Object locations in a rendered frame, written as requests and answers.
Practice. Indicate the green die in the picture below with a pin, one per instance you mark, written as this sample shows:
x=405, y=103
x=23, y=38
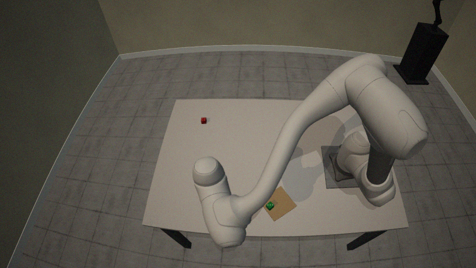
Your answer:
x=269, y=206

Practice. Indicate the tan mat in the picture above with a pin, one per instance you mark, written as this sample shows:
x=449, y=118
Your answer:
x=282, y=204

